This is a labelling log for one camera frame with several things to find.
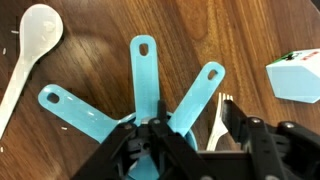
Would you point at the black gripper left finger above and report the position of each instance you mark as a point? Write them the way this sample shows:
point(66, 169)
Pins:
point(150, 156)

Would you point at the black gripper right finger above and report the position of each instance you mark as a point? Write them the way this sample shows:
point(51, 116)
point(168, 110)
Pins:
point(283, 153)

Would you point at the medium blue measuring spoon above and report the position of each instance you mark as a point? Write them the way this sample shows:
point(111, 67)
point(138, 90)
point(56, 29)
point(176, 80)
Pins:
point(196, 96)

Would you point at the small blue measuring spoon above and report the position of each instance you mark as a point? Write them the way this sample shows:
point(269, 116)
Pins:
point(145, 76)

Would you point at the big blue measuring spoon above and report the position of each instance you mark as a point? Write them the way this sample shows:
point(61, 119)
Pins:
point(73, 110)

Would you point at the white plastic spoon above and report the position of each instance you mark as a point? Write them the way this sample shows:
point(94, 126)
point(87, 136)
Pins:
point(40, 26)

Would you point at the white plastic fork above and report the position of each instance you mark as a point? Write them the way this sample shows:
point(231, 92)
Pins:
point(216, 130)

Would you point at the light blue milk carton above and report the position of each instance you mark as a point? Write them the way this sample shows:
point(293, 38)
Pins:
point(293, 80)

